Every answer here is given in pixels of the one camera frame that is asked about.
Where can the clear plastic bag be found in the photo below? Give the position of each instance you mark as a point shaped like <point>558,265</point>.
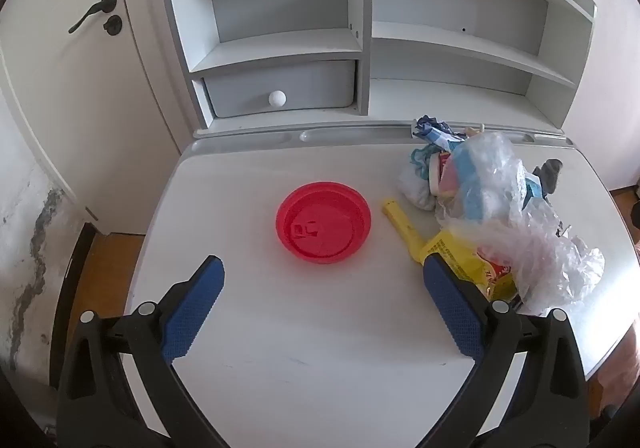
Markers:
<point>525,238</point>

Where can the white crumpled plastic bag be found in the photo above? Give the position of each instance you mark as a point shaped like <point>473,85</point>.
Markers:
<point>415,185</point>

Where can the red plastic plate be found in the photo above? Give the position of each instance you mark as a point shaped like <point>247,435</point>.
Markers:
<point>325,223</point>

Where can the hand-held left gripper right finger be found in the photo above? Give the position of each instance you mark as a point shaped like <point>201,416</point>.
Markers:
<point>452,308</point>

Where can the blue white crumpled wrapper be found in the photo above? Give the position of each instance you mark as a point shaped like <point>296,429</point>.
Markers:
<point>432,131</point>

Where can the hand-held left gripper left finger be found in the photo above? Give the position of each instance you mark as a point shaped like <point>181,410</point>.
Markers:
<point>192,313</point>

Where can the black door lock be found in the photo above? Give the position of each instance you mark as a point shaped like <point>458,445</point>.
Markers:
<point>113,25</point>

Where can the teal crumpled wrapper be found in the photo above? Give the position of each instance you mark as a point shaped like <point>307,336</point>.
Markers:
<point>420,156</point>

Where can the white door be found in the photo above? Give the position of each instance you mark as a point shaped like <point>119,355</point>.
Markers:
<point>75,118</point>

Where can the red white paper cup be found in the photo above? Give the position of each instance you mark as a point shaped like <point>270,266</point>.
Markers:
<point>440,174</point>

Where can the white desk shelf unit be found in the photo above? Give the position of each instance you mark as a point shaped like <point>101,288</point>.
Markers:
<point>440,58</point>

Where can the yellow snack packet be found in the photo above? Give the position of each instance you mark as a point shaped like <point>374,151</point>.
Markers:
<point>406,229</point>

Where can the dark grey crumpled cloth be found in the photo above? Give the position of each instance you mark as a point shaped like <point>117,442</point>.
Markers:
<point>549,173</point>

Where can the white round drawer knob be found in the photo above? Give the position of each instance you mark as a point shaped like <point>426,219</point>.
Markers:
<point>277,98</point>

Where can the light blue packet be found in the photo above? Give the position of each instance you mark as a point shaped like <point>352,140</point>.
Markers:
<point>472,166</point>

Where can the grey drawer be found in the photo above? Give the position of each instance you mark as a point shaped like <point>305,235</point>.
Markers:
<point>310,83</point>

